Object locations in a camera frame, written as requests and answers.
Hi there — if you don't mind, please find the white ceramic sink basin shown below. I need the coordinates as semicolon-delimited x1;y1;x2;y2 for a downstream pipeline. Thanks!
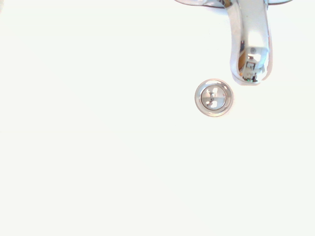
0;0;315;236

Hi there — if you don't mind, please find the chrome faucet spout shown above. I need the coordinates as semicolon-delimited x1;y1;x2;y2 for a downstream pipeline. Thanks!
174;0;294;86

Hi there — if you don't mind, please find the chrome sink drain stopper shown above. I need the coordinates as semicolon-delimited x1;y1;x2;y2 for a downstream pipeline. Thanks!
194;78;234;118

